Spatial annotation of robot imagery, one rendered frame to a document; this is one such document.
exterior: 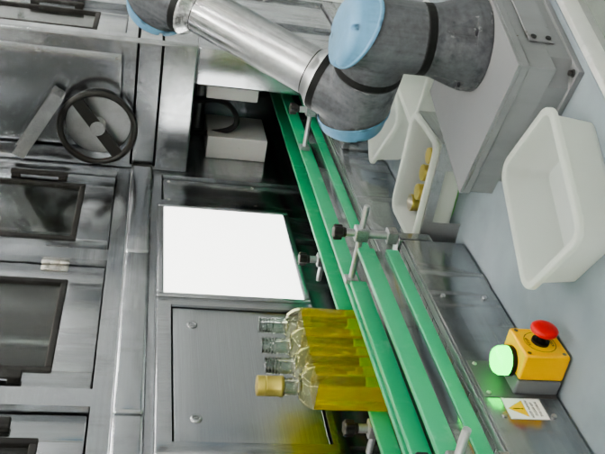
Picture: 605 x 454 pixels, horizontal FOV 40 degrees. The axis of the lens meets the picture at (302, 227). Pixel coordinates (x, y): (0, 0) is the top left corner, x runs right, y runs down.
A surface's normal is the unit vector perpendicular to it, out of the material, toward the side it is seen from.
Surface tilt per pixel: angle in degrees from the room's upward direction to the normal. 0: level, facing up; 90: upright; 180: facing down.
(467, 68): 73
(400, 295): 90
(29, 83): 90
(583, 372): 0
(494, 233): 0
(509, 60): 1
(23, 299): 90
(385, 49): 90
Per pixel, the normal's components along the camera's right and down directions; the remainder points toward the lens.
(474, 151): -0.98, -0.06
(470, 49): -0.14, 0.29
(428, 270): 0.16, -0.87
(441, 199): 0.14, 0.48
